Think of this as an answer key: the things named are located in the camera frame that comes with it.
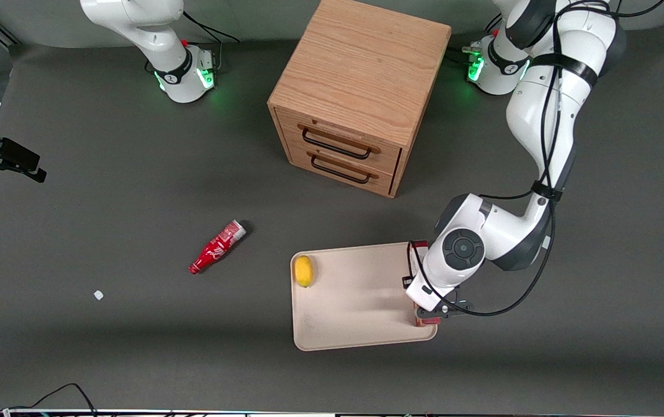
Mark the black cable on table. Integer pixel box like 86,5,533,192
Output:
0,383,98,417

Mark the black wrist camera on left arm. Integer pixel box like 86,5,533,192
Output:
442,298,475,318

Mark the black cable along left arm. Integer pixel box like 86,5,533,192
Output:
407,0,664,318

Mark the black clamp device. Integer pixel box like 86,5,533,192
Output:
0,98,48,186

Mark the red cola bottle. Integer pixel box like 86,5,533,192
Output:
188,220,247,275

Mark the black cable at right arm base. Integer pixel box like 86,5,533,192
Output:
183,10,241,45

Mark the red cookie box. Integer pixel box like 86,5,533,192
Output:
408,240,440,329

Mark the cream plastic tray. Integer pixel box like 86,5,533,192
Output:
290,242,439,352

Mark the wooden drawer cabinet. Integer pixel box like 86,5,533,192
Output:
267,0,452,199

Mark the yellow lemon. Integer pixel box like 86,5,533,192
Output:
294,255,315,288

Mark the wooden drawer black handle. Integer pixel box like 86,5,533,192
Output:
287,144,397,196
296,110,403,174

